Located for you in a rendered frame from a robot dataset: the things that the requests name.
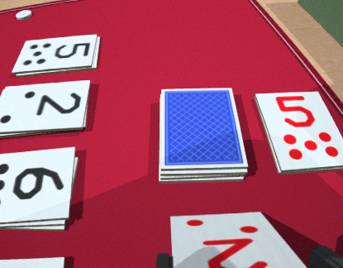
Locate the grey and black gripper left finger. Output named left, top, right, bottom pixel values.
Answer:
left=155, top=253, right=174, bottom=268

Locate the white flat disc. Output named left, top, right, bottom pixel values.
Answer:
left=16, top=10, right=31, bottom=20

